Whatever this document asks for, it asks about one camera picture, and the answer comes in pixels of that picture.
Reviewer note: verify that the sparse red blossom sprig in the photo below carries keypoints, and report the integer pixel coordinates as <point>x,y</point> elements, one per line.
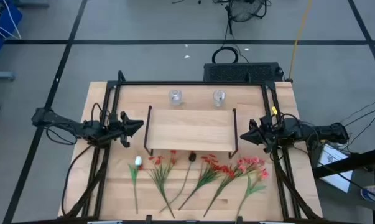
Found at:
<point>158,161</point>

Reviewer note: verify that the grey floor bar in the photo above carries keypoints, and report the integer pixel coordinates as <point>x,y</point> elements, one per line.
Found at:
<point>31,3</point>
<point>0,75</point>

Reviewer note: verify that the white artificial tulip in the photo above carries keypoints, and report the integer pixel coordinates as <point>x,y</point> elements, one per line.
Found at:
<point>138,160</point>

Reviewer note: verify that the dense red flower bunch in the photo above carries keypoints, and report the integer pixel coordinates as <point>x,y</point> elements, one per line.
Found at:
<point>210,161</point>

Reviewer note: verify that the black metal rig frame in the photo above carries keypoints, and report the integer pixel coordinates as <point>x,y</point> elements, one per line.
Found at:
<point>190,83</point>

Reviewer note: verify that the clear glass vase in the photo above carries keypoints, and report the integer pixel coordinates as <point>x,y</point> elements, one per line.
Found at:
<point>175,97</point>
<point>219,98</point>

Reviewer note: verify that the pink blossom spray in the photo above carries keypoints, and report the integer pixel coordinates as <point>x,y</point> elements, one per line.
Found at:
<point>246,161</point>

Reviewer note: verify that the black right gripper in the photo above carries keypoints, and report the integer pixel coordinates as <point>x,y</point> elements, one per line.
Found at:
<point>268,133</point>

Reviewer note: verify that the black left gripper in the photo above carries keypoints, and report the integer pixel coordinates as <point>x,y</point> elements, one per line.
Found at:
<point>118,129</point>

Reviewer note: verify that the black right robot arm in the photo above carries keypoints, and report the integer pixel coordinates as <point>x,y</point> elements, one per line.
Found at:
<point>327,132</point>

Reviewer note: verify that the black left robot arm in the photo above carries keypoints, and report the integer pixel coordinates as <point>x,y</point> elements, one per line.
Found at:
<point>59,119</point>

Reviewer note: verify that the wooden shelf with black legs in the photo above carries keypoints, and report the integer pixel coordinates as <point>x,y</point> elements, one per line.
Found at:
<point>190,130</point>

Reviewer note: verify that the white printed box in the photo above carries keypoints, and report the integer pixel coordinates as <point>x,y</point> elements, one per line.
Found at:
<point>330,158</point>

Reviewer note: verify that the black floor fan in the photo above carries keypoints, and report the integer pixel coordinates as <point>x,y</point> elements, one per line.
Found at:
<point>246,11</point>

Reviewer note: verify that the black perforated computer case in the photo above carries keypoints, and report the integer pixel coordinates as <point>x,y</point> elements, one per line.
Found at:
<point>237,72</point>

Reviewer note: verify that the black metal beam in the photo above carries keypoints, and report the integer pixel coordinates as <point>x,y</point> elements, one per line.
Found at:
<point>355,161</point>

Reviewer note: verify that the person's shoe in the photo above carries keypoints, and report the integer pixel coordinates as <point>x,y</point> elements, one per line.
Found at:
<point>372,191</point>

